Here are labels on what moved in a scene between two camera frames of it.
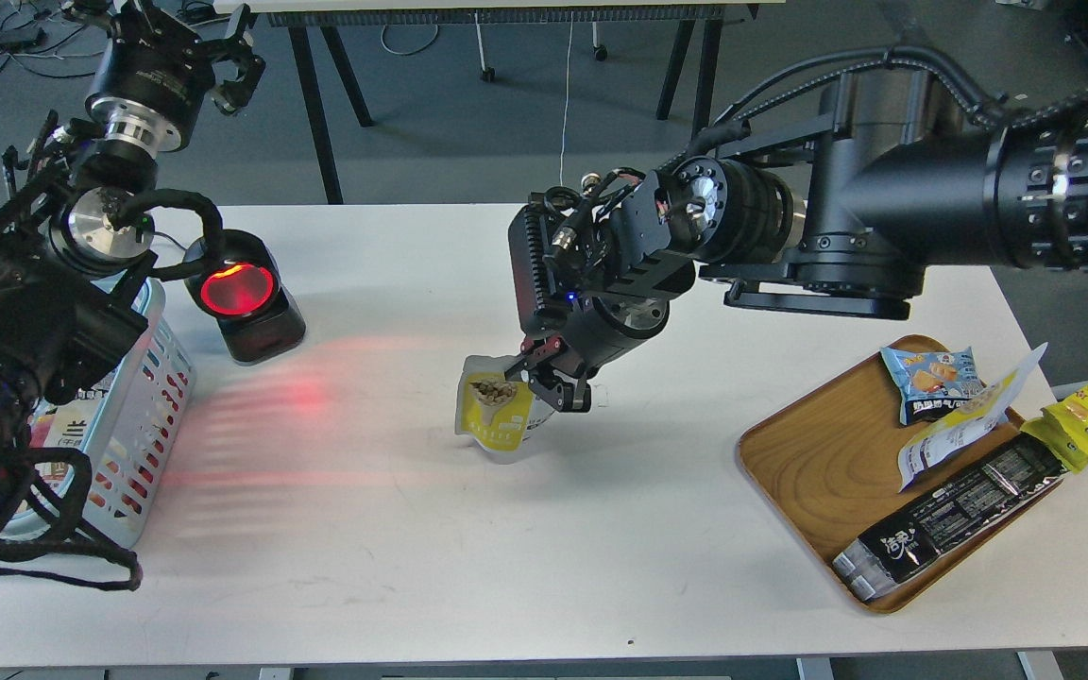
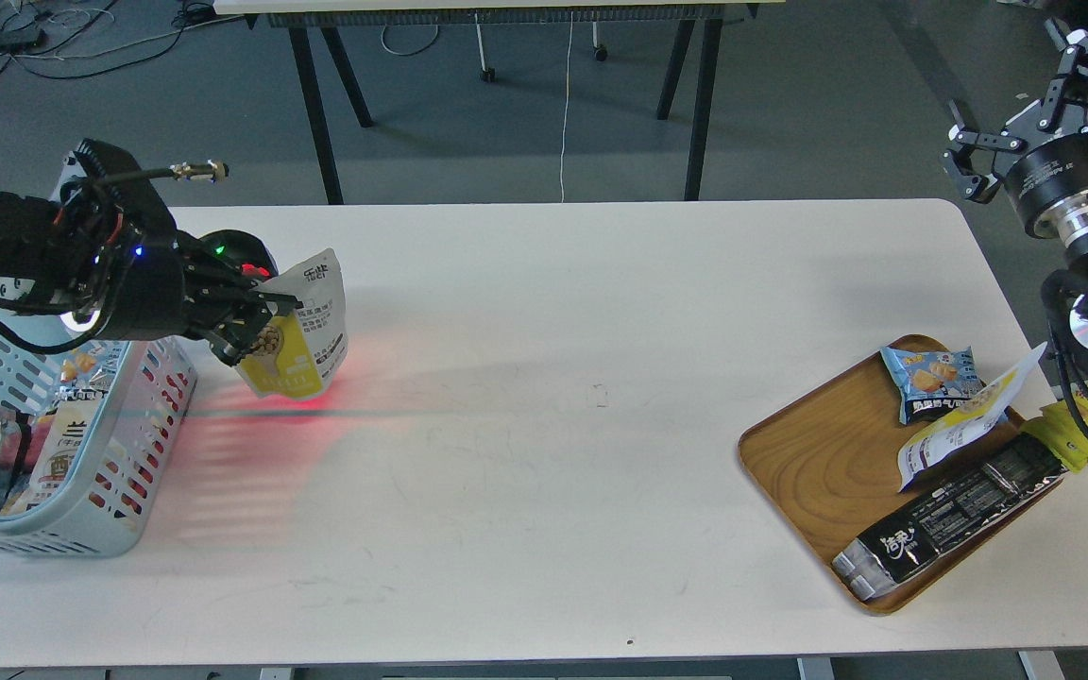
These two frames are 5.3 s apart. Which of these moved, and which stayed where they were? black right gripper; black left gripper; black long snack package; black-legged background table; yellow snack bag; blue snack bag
Moved: black left gripper; black right gripper
Stayed: yellow snack bag; black-legged background table; black long snack package; blue snack bag
